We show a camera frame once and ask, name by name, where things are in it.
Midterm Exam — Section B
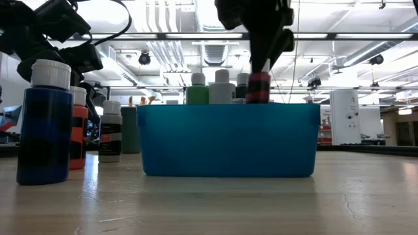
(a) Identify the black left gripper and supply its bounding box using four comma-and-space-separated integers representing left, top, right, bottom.
16, 42, 104, 125

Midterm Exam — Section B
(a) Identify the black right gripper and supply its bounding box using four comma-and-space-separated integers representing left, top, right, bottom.
214, 0, 295, 74

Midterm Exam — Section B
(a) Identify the small red paint bottle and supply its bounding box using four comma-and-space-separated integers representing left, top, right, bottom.
69, 86, 89, 170

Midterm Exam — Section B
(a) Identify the small grey paint bottle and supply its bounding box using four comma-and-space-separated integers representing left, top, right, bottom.
98, 100, 123, 163

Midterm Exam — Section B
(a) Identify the small maroon paint bottle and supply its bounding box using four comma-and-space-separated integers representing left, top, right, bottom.
246, 58, 272, 104

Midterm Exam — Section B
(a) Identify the green plastic cup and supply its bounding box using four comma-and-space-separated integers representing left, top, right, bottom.
120, 106, 142, 154

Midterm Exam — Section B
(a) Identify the large grey paint bottle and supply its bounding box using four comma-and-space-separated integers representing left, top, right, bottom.
235, 72, 251, 99

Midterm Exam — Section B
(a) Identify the large white paint bottle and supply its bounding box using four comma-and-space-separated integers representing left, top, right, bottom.
208, 69, 236, 105

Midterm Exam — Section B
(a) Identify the large green paint bottle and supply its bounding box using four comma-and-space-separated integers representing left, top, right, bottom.
185, 72, 210, 105

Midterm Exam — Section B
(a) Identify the teal plastic tray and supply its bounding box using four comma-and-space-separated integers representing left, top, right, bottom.
137, 103, 321, 179

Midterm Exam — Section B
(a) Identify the black overhead rig beam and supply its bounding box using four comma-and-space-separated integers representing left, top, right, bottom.
48, 31, 418, 41

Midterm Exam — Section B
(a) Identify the grey monitor screen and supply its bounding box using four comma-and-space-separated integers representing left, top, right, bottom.
0, 104, 23, 129

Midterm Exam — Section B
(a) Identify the white pillar with controls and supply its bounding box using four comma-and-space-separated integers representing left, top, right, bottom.
329, 89, 362, 146

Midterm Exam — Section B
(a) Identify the red storage shelf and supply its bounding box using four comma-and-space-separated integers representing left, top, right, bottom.
318, 123, 332, 144

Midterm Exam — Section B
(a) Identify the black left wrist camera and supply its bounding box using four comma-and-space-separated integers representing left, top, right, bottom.
34, 0, 93, 44

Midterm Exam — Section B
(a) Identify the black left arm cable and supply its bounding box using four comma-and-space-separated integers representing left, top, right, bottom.
70, 0, 133, 46

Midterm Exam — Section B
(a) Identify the black aluminium table frame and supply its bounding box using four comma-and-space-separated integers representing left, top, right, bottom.
0, 143, 418, 158

